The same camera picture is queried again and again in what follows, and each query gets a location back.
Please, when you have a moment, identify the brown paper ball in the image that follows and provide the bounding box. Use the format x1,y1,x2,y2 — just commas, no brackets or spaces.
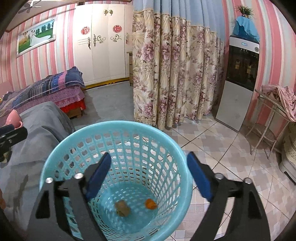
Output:
114,200,130,217

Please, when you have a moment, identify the half peeled mandarin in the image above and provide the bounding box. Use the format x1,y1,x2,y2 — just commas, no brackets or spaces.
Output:
144,198,158,210

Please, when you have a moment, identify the pink pig mug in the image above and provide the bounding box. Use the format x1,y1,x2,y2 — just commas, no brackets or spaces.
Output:
5,109,23,129

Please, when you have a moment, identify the grey blue table cloth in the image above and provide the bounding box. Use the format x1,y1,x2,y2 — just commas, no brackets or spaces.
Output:
1,102,75,236

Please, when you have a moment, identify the pink headboard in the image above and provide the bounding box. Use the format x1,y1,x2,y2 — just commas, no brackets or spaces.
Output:
0,81,14,98

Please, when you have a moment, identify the bed with plaid quilt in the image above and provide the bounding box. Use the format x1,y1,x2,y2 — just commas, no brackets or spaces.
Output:
1,66,85,117

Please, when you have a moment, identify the framed wedding picture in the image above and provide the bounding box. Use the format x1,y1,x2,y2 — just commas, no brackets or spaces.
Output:
16,18,57,57

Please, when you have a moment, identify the blue plastic waste basket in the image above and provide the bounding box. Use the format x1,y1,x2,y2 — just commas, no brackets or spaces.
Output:
40,120,193,240

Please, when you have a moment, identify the pink cloth on rack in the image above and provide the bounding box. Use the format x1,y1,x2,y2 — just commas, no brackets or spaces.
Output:
261,84,295,122

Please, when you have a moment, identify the white wardrobe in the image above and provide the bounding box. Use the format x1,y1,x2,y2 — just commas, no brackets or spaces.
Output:
73,4,133,86

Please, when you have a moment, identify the black white water dispenser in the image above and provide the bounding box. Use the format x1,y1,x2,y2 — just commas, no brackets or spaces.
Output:
216,35,260,131

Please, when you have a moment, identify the floral curtain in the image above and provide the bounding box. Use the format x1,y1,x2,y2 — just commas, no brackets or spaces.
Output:
132,1,225,130

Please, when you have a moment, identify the blue cloth on dispenser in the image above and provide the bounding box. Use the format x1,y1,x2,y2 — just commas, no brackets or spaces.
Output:
232,16,260,43

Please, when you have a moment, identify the small potted plant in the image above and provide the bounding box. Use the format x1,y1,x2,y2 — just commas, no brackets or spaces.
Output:
236,5,253,19

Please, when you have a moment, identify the metal wire rack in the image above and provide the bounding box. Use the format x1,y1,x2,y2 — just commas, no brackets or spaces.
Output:
245,89,290,159

